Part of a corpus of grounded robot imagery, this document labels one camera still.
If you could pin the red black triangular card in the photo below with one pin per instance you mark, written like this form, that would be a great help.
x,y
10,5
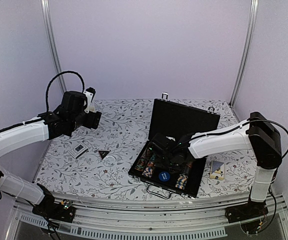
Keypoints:
x,y
103,153

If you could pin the clear dealer button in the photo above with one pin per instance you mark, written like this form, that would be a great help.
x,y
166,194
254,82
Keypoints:
x,y
109,161

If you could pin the green poker chip row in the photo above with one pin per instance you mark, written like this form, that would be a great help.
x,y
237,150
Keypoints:
x,y
145,160

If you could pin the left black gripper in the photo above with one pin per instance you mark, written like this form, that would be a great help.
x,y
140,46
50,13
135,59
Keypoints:
x,y
94,121

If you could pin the cream ceramic mug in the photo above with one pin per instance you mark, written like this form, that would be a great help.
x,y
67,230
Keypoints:
x,y
91,108

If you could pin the orange blue chip row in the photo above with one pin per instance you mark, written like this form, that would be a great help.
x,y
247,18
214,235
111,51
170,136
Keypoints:
x,y
184,176

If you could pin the black poker case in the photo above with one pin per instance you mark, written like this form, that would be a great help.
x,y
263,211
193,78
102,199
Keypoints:
x,y
175,120

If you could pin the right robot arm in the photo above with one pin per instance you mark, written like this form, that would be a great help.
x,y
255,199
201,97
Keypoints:
x,y
255,133

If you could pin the aluminium frame post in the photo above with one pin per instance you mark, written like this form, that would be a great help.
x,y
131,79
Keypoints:
x,y
252,19
46,14

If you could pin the blue small blind button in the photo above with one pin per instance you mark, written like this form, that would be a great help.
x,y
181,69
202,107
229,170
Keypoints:
x,y
164,176

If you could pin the aluminium frame post right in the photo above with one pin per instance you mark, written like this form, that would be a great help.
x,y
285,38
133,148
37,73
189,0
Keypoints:
x,y
252,19

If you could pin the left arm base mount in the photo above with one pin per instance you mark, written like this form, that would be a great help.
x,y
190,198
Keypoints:
x,y
62,211

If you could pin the aluminium frame post left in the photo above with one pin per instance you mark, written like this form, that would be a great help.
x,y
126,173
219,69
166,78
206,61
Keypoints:
x,y
46,14

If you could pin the white playing card box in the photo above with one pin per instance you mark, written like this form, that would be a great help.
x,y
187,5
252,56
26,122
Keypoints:
x,y
78,150

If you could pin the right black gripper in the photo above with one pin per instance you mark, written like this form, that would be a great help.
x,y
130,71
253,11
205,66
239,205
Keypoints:
x,y
173,168

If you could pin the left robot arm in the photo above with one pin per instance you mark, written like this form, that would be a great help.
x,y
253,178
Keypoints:
x,y
75,110

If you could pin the playing card deck right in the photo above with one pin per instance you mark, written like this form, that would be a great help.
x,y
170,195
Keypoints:
x,y
217,170

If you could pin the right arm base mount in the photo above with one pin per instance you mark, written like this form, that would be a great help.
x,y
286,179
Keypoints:
x,y
246,211

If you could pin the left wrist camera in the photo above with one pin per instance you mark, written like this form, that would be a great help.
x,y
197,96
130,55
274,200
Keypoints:
x,y
89,93

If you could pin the teal orange chip row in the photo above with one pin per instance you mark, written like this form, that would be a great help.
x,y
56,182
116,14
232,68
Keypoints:
x,y
150,167

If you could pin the aluminium front rail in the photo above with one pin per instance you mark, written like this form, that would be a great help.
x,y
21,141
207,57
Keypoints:
x,y
181,219

